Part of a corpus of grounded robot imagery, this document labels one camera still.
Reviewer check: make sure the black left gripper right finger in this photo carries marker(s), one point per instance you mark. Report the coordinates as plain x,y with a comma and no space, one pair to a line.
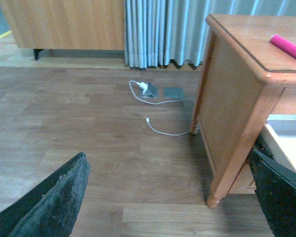
276,192

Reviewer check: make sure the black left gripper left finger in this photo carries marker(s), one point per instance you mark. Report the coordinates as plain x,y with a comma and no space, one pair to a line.
51,208

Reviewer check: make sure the wooden drawer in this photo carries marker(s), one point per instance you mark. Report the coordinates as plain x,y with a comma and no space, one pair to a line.
277,140

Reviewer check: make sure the pink marker with clear cap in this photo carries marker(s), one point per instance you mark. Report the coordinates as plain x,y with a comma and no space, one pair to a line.
284,45

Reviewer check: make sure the wooden nightstand dresser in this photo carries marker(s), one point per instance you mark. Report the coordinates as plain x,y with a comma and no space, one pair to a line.
244,80

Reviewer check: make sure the closed metal floor plate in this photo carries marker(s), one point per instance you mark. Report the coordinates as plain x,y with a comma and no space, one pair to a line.
174,93

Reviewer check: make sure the white charger plug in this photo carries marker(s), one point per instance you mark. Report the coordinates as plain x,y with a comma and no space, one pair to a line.
142,85

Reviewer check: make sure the open metal floor socket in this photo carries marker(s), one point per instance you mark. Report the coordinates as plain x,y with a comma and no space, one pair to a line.
151,92

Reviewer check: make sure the light wood cabinet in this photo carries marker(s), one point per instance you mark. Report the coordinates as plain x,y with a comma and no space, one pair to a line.
66,24

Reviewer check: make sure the grey pleated curtain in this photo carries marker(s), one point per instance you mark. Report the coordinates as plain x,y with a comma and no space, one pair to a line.
160,31

